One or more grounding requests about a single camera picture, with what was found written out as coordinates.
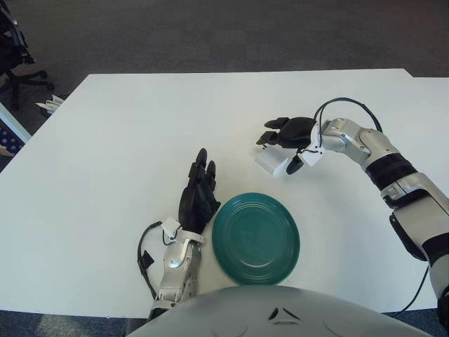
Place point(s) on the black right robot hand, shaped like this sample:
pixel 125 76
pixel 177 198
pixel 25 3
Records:
pixel 298 133

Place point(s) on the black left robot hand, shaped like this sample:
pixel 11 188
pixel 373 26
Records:
pixel 194 207

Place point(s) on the white charger block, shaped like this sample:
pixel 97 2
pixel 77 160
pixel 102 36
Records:
pixel 270 163

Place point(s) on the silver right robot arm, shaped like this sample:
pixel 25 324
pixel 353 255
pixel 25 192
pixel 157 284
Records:
pixel 396 175

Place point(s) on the dark green ribbed plate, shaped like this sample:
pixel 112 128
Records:
pixel 256 238

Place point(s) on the grey robot torso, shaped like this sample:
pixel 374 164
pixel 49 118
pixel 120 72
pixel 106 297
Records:
pixel 277 316

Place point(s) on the white folded paper scrap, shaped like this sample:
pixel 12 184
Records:
pixel 52 102

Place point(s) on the white framed dotted board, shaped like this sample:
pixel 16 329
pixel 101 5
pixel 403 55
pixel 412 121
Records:
pixel 12 130

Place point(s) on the black office chair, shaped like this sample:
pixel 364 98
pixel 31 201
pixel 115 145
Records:
pixel 10 45

